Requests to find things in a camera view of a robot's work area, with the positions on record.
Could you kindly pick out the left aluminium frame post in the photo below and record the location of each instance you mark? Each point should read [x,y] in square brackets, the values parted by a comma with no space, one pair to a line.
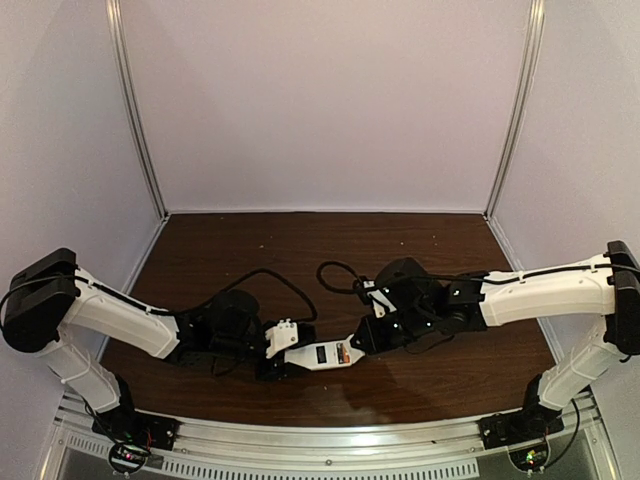
[123,67]

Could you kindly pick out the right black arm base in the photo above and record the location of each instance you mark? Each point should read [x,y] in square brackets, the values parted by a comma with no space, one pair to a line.
[524,434]

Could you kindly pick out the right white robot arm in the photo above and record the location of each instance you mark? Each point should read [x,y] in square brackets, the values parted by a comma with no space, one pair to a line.
[409,303]

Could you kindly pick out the front aluminium table rail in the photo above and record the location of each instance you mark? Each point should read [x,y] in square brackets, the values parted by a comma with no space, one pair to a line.
[449,449]

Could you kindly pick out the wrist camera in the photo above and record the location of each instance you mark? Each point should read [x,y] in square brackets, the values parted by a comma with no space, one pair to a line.
[280,337]
[376,298]

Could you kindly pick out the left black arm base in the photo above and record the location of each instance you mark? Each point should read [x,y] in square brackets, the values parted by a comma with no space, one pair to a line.
[134,436]

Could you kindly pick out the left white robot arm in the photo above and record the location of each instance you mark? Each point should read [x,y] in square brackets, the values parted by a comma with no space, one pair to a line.
[53,295]

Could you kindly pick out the aluminium frame post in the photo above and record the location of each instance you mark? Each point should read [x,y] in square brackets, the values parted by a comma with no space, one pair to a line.
[528,67]
[123,67]

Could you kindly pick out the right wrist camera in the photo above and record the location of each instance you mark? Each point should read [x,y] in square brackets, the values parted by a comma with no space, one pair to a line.
[376,298]

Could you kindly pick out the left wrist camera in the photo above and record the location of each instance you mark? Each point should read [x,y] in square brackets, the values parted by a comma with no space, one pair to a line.
[280,337]

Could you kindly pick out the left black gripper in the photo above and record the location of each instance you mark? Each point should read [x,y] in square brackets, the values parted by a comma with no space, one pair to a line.
[273,370]

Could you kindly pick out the right aluminium frame post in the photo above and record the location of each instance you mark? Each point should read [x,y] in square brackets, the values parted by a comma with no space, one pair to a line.
[528,67]

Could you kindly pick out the white remote control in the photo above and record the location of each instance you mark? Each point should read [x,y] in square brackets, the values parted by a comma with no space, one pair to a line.
[322,356]

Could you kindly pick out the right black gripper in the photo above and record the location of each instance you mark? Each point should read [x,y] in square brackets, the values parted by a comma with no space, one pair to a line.
[367,336]

